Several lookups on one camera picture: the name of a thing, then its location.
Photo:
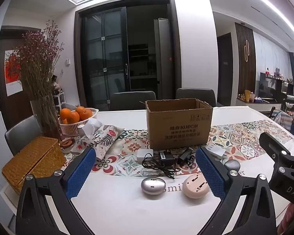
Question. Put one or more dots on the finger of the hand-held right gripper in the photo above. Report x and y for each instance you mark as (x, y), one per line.
(274, 144)

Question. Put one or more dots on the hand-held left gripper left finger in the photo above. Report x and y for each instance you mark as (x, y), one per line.
(80, 173)

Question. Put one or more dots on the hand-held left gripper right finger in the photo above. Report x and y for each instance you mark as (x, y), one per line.
(210, 173)

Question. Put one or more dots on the pink oval device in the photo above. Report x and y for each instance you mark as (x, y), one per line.
(193, 188)

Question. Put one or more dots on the white box with grey stripes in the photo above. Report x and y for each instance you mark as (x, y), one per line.
(216, 151)

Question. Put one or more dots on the black ribbed power adapter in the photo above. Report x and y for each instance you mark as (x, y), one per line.
(185, 155)

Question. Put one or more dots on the brown cardboard box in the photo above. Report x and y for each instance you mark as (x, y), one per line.
(178, 132)

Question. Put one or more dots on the silver oval device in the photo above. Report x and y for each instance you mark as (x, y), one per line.
(153, 187)

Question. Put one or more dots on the person's right hand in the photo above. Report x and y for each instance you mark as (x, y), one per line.
(288, 221)

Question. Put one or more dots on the grey round device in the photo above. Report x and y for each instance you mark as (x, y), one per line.
(232, 164)

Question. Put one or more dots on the small wooden dish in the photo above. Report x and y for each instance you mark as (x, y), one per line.
(68, 144)

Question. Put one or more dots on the floral fabric tissue cover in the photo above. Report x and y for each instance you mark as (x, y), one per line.
(105, 139)

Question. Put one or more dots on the white television cabinet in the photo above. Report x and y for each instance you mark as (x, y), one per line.
(250, 107)

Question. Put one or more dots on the white plastic fruit basket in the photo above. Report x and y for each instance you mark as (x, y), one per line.
(73, 128)

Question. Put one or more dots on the white tissue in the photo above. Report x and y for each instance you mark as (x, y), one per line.
(90, 128)

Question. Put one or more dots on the woven straw storage box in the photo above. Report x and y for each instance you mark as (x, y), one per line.
(31, 161)

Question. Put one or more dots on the yellow box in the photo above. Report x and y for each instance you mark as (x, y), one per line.
(247, 96)

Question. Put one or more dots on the pile of oranges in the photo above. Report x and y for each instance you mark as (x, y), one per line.
(73, 117)

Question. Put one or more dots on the television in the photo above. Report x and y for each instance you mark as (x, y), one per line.
(267, 85)

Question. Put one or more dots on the white charger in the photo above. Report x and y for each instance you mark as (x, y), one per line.
(144, 155)

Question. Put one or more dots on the glass vase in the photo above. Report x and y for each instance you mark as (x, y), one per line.
(45, 117)

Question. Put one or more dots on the grey dining chair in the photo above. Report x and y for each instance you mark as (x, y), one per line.
(132, 101)
(196, 96)
(19, 134)

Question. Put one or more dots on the white shoe rack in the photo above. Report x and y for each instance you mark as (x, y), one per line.
(58, 100)

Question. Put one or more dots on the dark interior door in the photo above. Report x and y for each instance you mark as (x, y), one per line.
(225, 73)

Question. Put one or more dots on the stuffed toys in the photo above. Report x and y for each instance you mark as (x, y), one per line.
(55, 82)

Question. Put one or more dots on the dried purple flowers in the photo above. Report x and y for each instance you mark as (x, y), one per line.
(39, 61)

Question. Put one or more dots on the dark glass sliding door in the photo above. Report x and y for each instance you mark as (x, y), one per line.
(100, 53)

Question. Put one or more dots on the grey refrigerator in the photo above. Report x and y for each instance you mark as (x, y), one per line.
(161, 53)

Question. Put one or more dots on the brown slatted wall panel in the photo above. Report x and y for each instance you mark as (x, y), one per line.
(242, 66)

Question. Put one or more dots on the red wall calendar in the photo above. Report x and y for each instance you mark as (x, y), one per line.
(12, 71)

